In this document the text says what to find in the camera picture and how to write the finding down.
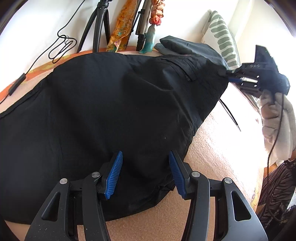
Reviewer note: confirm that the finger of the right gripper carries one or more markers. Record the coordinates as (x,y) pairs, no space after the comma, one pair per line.
(232,73)
(234,79)

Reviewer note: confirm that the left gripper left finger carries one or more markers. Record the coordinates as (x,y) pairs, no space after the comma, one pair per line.
(71,200)

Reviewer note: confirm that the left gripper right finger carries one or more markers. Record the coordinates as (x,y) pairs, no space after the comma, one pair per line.
(234,217)

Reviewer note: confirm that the black pants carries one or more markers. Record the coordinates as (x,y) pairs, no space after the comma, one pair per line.
(93,105)

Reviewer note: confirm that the gloved right hand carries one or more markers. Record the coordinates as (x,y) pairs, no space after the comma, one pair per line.
(278,125)

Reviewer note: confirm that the green striped white pillow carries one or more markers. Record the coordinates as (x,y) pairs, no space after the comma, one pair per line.
(217,35)

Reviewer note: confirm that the folded dark clothes stack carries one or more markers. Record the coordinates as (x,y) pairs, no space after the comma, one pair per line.
(174,46)

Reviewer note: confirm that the folded black tripod stick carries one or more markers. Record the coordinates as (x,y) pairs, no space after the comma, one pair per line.
(143,23)

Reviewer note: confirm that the orange patterned cloth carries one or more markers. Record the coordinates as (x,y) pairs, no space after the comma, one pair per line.
(123,27)

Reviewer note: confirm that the black tripod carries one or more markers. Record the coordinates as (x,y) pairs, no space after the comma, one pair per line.
(101,17)

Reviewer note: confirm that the orange floral bed sheet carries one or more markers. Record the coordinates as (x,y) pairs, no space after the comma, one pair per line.
(49,66)

